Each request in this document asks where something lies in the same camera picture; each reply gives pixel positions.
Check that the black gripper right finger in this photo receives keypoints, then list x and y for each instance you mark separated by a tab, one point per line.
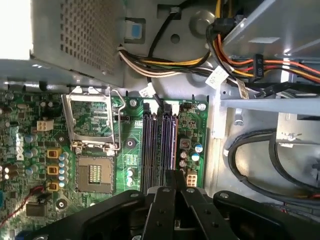
200	215

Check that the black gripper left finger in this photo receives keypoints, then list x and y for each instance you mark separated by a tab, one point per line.
160	215

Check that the RAM slot with white latches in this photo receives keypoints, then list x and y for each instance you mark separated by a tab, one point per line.
154	150
176	108

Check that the RAM slot with black latches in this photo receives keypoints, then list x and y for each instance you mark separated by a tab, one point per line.
146	150
166	140

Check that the CPU socket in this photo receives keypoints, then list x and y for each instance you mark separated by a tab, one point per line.
95	173

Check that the green motherboard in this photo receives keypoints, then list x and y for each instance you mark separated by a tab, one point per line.
133	130

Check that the black and grey PC case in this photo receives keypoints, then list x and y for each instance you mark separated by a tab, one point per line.
190	85

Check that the metal socket cover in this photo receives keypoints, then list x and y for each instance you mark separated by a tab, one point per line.
68	120

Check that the black SATA power connector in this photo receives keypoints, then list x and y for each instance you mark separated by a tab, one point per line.
258	67

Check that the blue power supply tab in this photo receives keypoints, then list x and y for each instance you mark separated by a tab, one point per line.
136	30

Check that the black power plug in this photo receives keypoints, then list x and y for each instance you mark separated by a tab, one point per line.
223	25

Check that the grey power supply unit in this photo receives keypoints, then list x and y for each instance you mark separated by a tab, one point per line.
82	37

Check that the grey metal drive cage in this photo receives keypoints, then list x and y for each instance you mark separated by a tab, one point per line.
275	20

